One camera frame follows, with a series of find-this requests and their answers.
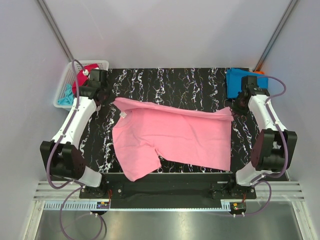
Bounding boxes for right aluminium corner post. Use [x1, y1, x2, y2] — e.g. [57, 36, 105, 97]
[253, 0, 300, 72]

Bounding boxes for red t-shirt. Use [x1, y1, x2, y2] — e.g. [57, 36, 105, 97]
[76, 63, 99, 87]

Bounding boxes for white plastic laundry basket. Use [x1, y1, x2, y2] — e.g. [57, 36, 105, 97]
[53, 60, 110, 112]

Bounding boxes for pink t-shirt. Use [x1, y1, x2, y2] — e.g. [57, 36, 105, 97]
[112, 97, 234, 182]

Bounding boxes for light blue garment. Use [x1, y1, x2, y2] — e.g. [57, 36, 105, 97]
[57, 84, 75, 106]

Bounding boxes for black marble pattern mat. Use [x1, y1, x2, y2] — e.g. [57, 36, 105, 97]
[79, 67, 260, 173]

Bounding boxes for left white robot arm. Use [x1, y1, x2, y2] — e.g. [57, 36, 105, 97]
[40, 69, 110, 198]

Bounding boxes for left aluminium corner post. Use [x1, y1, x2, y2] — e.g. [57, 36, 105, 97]
[35, 0, 74, 62]

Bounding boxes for folded orange t-shirt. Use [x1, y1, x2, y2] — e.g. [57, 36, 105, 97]
[253, 71, 265, 75]

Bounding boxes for aluminium frame rail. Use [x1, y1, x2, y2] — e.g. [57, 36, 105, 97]
[33, 181, 305, 212]

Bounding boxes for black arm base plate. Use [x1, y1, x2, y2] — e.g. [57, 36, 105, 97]
[79, 172, 257, 210]

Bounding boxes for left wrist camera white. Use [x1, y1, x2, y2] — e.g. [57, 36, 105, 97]
[82, 69, 90, 76]

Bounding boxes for folded blue t-shirt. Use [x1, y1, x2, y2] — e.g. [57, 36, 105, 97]
[226, 68, 268, 99]

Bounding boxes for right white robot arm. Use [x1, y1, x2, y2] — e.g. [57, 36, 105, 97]
[227, 75, 298, 199]

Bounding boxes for aluminium corner post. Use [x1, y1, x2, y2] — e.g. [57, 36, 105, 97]
[253, 0, 300, 72]
[35, 0, 74, 62]

